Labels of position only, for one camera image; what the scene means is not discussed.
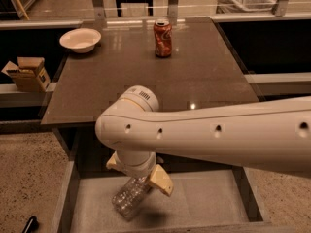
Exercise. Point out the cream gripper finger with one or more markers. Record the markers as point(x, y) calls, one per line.
point(112, 162)
point(160, 180)

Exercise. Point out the white bowl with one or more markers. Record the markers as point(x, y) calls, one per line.
point(81, 40)

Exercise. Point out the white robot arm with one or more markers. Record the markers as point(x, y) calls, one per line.
point(272, 136)

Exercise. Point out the grey counter cabinet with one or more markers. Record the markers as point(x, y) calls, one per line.
point(201, 70)

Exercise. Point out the clear plastic water bottle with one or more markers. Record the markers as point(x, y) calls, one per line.
point(128, 199)

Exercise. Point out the open grey drawer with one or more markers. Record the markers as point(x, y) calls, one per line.
point(207, 197)

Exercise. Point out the trash bin with liner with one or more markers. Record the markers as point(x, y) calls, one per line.
point(244, 6)

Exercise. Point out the black object on floor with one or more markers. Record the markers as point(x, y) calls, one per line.
point(31, 225)

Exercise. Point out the open cardboard box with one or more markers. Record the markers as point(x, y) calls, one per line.
point(29, 74)

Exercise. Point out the red soda can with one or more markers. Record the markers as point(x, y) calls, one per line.
point(163, 38)

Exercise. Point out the wooden broom handle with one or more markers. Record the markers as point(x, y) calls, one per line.
point(25, 14)

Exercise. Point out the dark chair legs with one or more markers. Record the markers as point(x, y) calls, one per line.
point(150, 5)

